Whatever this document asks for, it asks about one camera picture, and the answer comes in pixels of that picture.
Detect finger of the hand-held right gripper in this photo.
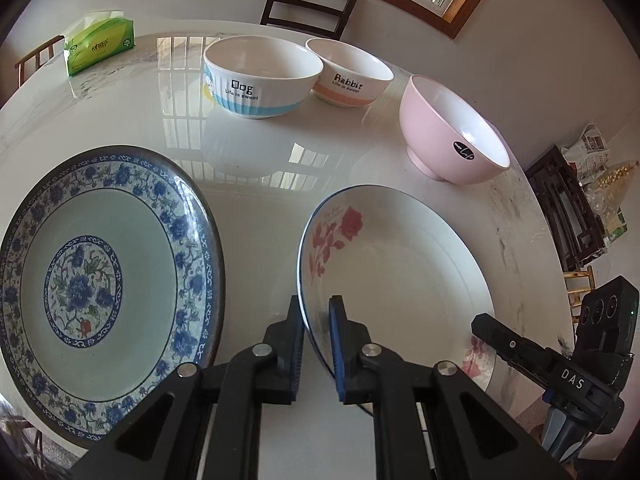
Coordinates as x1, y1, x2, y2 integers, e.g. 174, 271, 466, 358
471, 312, 563, 386

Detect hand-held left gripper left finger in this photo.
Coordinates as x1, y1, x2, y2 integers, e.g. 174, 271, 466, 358
70, 295, 307, 480

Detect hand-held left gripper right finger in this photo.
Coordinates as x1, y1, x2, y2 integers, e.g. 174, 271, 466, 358
327, 295, 551, 480

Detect white plate with red roses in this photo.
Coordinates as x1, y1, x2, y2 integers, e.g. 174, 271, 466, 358
297, 185, 497, 393

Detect blue floral plate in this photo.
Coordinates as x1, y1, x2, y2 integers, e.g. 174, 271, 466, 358
0, 145, 225, 448

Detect pink bowl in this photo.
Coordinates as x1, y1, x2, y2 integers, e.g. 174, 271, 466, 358
398, 74, 512, 185

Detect white bowl with blue stripes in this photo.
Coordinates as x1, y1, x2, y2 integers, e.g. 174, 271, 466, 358
202, 35, 325, 120

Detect white bowl with orange stripes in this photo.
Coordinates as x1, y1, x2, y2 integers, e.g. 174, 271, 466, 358
305, 37, 395, 108

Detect small light wooden stool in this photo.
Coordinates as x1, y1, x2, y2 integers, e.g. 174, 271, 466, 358
562, 265, 596, 321

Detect dark carved wooden furniture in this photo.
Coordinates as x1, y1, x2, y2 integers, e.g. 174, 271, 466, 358
525, 145, 608, 273

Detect clear plastic bags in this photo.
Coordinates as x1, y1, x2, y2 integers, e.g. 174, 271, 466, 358
560, 122, 640, 241

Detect dark wooden chair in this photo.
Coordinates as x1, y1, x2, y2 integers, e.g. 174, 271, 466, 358
260, 0, 360, 42

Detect green tissue pack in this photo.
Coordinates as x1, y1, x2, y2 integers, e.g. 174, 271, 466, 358
63, 10, 137, 78

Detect light wooden chair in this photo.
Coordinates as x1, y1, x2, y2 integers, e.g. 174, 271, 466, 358
14, 35, 66, 86

